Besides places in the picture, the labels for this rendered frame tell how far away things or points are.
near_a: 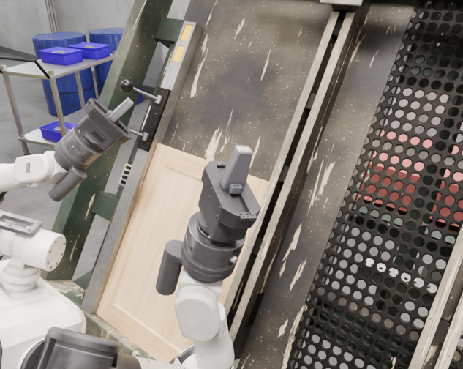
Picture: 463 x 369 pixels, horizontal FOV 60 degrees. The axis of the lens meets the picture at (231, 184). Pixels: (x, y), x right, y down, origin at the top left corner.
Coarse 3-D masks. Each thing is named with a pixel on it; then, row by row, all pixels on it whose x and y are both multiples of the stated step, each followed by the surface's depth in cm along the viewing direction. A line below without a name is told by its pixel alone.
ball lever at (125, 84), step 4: (124, 80) 118; (128, 80) 118; (124, 84) 117; (128, 84) 117; (132, 84) 118; (124, 88) 117; (128, 88) 117; (132, 88) 119; (128, 92) 119; (140, 92) 120; (144, 92) 121; (148, 96) 122; (152, 96) 122; (160, 96) 123; (156, 100) 123; (160, 100) 123
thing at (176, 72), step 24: (192, 24) 123; (192, 48) 125; (168, 72) 125; (168, 120) 126; (144, 168) 124; (120, 216) 125; (120, 240) 125; (96, 264) 126; (96, 288) 125; (96, 312) 126
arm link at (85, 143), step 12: (84, 108) 90; (96, 108) 89; (84, 120) 90; (96, 120) 90; (108, 120) 91; (72, 132) 92; (84, 132) 91; (96, 132) 92; (108, 132) 92; (120, 132) 92; (72, 144) 91; (84, 144) 92; (96, 144) 93; (108, 144) 93; (72, 156) 92; (84, 156) 92; (96, 156) 94
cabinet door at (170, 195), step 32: (160, 160) 123; (192, 160) 117; (160, 192) 121; (192, 192) 115; (256, 192) 104; (128, 224) 125; (160, 224) 119; (128, 256) 123; (160, 256) 117; (128, 288) 121; (224, 288) 104; (128, 320) 119; (160, 320) 113; (160, 352) 111
